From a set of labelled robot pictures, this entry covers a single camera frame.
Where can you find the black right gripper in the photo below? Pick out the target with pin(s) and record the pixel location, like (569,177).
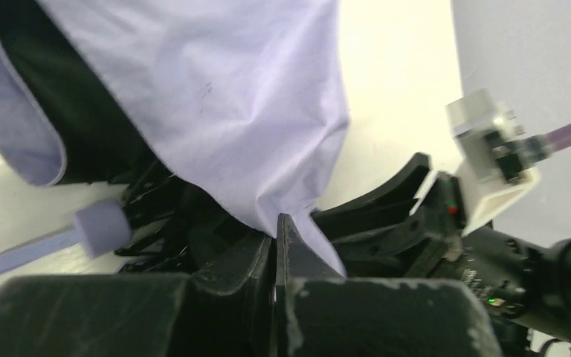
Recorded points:
(375,236)

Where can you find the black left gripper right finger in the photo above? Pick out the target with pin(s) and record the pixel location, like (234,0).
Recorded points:
(320,313)

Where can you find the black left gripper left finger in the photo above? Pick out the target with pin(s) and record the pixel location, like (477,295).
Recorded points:
(222,310)

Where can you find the purple folding umbrella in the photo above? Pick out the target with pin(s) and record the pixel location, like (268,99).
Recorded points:
(241,98)

